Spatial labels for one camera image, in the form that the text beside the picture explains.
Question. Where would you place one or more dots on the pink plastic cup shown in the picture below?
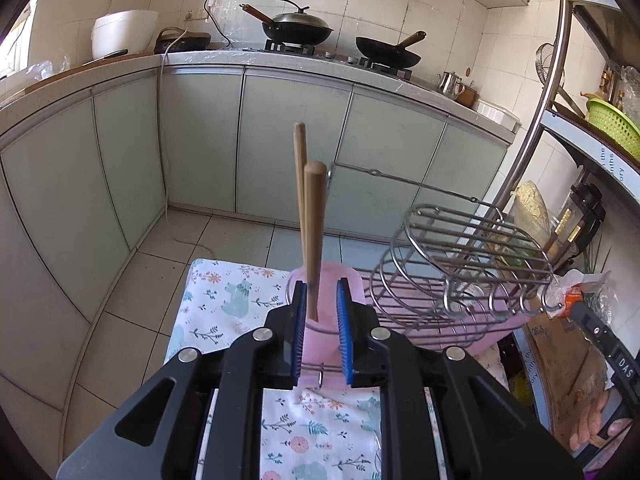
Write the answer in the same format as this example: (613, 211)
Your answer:
(325, 305)
(505, 327)

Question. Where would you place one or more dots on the kitchen counter cabinets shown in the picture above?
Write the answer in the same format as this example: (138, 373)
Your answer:
(75, 185)

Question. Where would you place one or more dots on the floral printed cloth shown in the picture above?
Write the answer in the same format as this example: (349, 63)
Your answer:
(225, 300)

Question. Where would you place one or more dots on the orange pot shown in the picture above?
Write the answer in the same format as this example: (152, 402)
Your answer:
(467, 97)

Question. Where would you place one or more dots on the person's right hand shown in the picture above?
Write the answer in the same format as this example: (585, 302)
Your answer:
(595, 420)

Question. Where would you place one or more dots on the black wok with lid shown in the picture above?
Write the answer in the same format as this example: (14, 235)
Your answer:
(300, 25)

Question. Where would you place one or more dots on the pink plastic drip tray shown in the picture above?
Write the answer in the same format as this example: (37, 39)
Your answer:
(312, 380)

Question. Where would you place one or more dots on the green plastic basket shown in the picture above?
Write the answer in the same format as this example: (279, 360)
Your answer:
(615, 127)

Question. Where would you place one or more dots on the clear plastic bag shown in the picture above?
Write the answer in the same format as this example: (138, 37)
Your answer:
(631, 87)

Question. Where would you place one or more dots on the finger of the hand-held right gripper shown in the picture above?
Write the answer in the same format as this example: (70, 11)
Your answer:
(592, 325)

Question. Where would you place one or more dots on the white rice cooker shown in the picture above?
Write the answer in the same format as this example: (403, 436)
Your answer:
(122, 32)

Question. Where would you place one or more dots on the metal storage shelf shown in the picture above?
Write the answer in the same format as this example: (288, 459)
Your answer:
(554, 77)

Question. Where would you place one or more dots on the steel kettle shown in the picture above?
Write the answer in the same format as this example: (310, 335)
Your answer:
(448, 85)

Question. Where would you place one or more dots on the dark induction cooker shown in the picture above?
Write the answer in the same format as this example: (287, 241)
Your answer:
(187, 42)

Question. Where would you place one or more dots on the gas stove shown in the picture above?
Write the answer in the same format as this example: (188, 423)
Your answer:
(295, 49)

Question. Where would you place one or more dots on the tissue pack orange white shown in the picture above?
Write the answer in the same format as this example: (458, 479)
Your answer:
(555, 290)

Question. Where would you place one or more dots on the clear bag of greens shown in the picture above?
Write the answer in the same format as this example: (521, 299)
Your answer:
(615, 295)

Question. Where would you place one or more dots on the white plastic box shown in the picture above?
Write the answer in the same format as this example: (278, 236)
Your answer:
(495, 112)

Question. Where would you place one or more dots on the clear plastic container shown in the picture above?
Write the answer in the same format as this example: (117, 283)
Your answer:
(525, 250)

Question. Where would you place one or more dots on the black blender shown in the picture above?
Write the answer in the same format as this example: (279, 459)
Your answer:
(590, 210)

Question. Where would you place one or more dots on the window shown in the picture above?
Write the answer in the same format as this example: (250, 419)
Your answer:
(15, 50)

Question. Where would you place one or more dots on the bag of beige dried food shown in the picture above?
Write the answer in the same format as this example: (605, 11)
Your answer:
(530, 205)

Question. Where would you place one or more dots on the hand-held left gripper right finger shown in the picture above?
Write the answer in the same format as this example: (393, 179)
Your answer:
(345, 335)

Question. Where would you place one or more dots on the orange packet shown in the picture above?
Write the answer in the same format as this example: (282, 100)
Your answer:
(571, 302)

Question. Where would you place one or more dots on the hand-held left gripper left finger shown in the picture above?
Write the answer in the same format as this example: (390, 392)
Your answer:
(300, 332)

